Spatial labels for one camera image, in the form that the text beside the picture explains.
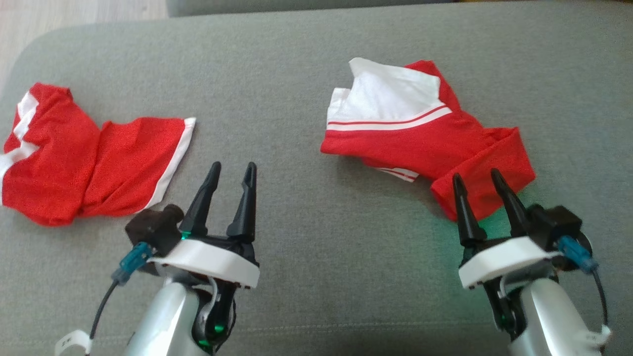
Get white left cable tag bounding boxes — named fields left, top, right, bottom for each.
left=54, top=330, right=93, bottom=356

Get grey fabric sofa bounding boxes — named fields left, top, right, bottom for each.
left=0, top=0, right=633, bottom=356

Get red and white basketball jersey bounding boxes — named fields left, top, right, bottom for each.
left=320, top=57, right=537, bottom=222

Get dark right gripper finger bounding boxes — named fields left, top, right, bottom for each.
left=452, top=173, right=488, bottom=248
left=490, top=168, right=533, bottom=238

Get red shorts with white trim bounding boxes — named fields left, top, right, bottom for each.
left=0, top=83, right=197, bottom=227

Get black left cable, blue plug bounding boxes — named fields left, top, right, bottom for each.
left=90, top=241, right=153, bottom=343

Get white cable tag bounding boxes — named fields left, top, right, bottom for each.
left=54, top=330, right=93, bottom=356
left=583, top=325, right=613, bottom=348

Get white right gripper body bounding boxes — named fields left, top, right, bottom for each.
left=458, top=236, right=562, bottom=290

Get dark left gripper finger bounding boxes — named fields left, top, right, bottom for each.
left=226, top=162, right=258, bottom=243
left=179, top=161, right=222, bottom=238

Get black cable, blue plug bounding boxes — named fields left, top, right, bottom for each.
left=90, top=241, right=153, bottom=343
left=558, top=235, right=610, bottom=328

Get white right cable tag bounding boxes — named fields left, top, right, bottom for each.
left=583, top=325, right=613, bottom=348

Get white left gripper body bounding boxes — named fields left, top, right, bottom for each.
left=147, top=235, right=261, bottom=290

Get black right cable, blue plug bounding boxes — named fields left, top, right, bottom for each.
left=558, top=235, right=610, bottom=328

